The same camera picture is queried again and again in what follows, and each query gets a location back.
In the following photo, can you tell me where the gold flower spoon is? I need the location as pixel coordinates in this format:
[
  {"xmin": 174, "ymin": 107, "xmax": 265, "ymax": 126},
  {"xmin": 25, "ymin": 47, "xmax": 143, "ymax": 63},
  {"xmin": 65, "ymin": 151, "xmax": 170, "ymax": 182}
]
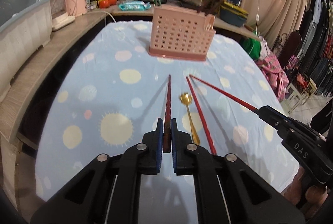
[{"xmin": 179, "ymin": 92, "xmax": 200, "ymax": 145}]

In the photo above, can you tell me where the right hand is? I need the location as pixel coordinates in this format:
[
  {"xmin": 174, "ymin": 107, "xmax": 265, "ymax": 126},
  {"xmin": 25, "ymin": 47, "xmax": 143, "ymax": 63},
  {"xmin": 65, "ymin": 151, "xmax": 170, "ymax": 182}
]
[{"xmin": 283, "ymin": 167, "xmax": 328, "ymax": 219}]

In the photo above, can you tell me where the white wooden stool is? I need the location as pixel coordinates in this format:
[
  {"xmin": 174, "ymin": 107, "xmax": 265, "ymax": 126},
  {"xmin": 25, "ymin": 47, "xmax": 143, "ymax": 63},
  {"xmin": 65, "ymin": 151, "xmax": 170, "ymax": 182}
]
[{"xmin": 282, "ymin": 78, "xmax": 317, "ymax": 114}]

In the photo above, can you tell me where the light blue dotted tablecloth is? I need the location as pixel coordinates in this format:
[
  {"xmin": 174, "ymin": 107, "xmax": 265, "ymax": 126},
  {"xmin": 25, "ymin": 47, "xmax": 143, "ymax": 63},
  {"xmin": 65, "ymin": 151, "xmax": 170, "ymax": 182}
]
[{"xmin": 35, "ymin": 21, "xmax": 299, "ymax": 200}]

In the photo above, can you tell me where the pink floral cloth pile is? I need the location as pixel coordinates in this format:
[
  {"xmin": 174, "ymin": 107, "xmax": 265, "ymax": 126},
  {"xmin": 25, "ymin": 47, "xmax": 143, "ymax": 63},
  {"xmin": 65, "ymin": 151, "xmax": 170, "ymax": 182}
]
[{"xmin": 256, "ymin": 53, "xmax": 289, "ymax": 102}]

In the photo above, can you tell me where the pink perforated utensil holder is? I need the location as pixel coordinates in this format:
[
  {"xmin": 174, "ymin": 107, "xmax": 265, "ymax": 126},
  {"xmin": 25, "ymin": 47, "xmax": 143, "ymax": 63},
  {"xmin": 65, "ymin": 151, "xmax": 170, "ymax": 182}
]
[{"xmin": 148, "ymin": 4, "xmax": 216, "ymax": 61}]

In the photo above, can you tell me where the dark wooden chair back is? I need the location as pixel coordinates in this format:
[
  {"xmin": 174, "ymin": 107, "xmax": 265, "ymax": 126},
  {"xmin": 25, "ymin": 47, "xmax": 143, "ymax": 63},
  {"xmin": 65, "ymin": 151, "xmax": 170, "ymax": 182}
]
[{"xmin": 278, "ymin": 31, "xmax": 301, "ymax": 68}]

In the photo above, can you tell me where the green bag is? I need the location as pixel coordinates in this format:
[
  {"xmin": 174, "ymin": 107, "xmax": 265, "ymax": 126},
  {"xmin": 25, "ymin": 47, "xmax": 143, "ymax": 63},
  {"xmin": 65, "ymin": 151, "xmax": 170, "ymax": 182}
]
[{"xmin": 241, "ymin": 38, "xmax": 261, "ymax": 61}]

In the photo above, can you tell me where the blue wet wipes pack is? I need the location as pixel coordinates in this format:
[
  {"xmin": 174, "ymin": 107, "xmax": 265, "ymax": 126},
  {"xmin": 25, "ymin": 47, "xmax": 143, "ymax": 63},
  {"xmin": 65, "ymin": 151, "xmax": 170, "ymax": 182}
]
[{"xmin": 119, "ymin": 1, "xmax": 151, "ymax": 11}]

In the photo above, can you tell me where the dark blue yellow-rimmed casserole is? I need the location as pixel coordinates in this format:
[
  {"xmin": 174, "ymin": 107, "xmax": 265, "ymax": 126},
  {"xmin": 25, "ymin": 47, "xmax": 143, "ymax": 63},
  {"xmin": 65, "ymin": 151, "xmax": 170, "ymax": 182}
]
[{"xmin": 220, "ymin": 2, "xmax": 248, "ymax": 27}]

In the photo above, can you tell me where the red tomato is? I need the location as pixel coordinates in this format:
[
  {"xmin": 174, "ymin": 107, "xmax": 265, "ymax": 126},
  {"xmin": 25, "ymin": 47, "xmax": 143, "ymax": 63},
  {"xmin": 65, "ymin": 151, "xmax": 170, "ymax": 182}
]
[
  {"xmin": 108, "ymin": 0, "xmax": 117, "ymax": 5},
  {"xmin": 98, "ymin": 0, "xmax": 110, "ymax": 9}
]

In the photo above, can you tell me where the white small appliance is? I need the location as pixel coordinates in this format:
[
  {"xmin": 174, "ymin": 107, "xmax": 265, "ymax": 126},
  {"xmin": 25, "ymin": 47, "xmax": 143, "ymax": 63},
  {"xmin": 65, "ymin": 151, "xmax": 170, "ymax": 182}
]
[{"xmin": 50, "ymin": 0, "xmax": 75, "ymax": 32}]

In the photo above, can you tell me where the white dish rack bin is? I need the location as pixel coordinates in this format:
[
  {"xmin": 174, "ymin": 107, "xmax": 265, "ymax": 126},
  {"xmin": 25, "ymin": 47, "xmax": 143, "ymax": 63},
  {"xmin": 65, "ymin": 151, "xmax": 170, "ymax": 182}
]
[{"xmin": 0, "ymin": 0, "xmax": 52, "ymax": 99}]

